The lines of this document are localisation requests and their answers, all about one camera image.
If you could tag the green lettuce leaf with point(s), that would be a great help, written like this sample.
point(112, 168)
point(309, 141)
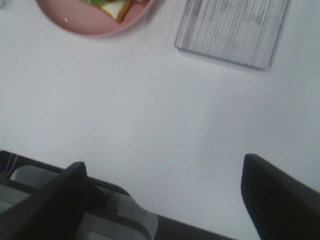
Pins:
point(97, 3)

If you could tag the pink round plate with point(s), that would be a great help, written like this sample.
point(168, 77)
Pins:
point(81, 18)

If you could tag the bread slice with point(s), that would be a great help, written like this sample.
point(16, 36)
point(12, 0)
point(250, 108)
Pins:
point(117, 9)

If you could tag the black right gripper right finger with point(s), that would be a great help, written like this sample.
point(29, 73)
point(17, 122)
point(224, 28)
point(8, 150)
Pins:
point(280, 206)

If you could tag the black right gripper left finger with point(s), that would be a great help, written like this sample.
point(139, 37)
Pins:
point(54, 212)

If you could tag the clear right plastic tray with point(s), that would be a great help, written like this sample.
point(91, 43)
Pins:
point(241, 32)

